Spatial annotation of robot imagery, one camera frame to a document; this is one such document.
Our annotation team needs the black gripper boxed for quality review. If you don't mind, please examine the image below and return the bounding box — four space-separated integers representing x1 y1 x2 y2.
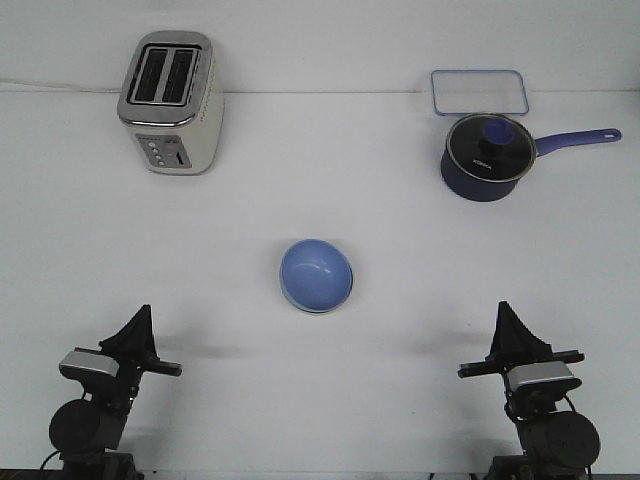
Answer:
457 301 584 420
84 304 182 416

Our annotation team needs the green bowl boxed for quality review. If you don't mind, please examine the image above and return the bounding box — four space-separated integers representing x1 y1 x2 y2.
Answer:
281 281 353 314

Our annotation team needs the blue bowl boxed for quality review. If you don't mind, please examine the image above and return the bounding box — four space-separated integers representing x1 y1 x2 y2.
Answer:
279 238 354 287

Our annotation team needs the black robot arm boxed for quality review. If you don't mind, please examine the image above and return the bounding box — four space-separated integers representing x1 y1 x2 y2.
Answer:
49 304 182 479
457 301 601 479

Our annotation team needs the glass pot lid blue knob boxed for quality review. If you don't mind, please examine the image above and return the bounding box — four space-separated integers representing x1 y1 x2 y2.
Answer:
445 113 536 183

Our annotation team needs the silver two-slot toaster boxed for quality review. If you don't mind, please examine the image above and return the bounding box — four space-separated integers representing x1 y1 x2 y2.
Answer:
117 30 225 176

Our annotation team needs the clear blue-rimmed container lid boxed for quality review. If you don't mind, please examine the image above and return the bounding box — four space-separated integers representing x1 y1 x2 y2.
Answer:
430 69 529 116

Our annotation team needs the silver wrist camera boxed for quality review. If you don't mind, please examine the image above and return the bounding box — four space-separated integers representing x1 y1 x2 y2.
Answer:
59 350 119 378
506 361 582 391

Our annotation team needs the blue saucepan with handle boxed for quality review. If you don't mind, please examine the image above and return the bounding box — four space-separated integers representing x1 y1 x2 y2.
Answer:
441 129 622 202

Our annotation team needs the white toaster power cord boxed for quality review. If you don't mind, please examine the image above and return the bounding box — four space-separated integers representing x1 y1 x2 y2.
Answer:
0 75 124 95

